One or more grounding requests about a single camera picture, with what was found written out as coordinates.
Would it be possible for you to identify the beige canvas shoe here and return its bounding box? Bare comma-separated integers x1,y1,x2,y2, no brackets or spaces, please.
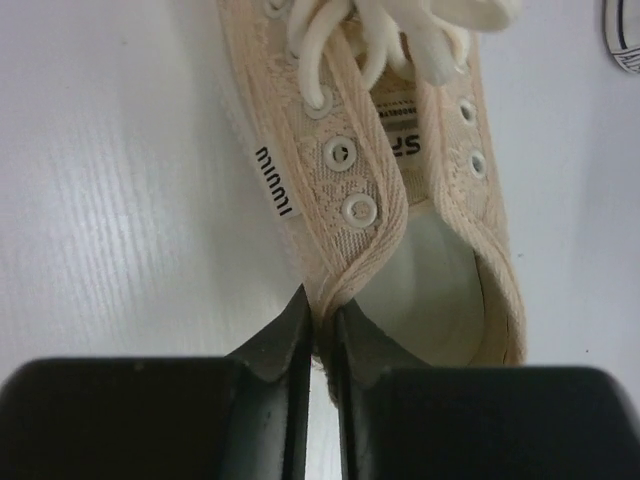
213,1,526,378

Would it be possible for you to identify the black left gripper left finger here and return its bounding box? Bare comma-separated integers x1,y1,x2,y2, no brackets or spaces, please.
1,290,311,479

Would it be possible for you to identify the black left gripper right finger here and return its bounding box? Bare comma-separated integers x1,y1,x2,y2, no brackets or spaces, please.
333,304,639,479

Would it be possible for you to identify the grey sneaker left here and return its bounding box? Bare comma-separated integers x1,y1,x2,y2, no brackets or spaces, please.
603,0,640,75

